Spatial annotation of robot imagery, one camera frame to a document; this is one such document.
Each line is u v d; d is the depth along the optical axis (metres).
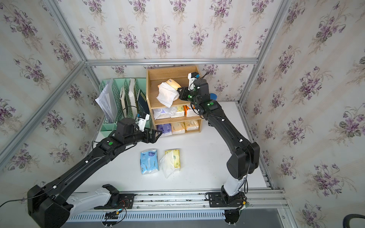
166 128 0.96
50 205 0.37
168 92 0.75
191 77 0.67
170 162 0.82
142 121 0.67
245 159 0.43
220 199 0.73
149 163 0.81
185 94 0.66
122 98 0.95
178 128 0.96
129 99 0.92
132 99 0.92
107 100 0.86
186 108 0.85
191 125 0.98
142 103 1.01
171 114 0.82
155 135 0.67
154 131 0.66
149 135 0.66
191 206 0.73
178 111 0.86
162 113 0.84
